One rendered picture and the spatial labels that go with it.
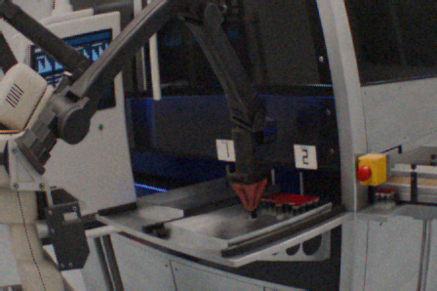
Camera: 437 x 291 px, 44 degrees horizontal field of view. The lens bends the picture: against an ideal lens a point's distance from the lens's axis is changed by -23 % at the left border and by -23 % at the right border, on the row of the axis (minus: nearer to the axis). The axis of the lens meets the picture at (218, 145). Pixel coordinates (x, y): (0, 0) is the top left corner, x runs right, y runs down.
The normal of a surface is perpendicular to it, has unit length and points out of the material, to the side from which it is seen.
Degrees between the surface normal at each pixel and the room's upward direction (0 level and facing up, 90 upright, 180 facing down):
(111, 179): 90
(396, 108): 90
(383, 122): 90
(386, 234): 90
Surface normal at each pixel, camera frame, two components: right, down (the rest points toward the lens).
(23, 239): 0.47, 0.07
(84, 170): 0.66, 0.04
